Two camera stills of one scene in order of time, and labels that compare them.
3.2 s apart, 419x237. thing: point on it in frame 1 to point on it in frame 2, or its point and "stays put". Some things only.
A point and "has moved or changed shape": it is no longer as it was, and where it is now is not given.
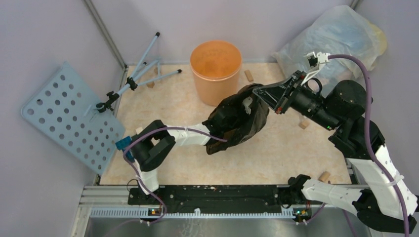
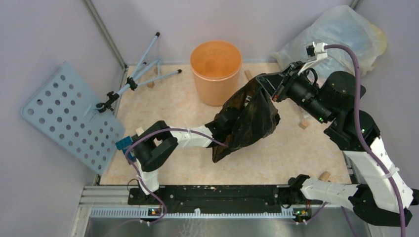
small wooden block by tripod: [150, 85] stays put
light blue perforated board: [65, 107] stays put
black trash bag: [237, 118] has moved or changed shape
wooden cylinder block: [324, 177] stays put
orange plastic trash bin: [216, 65] stays put
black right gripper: [276, 95] to [279, 85]
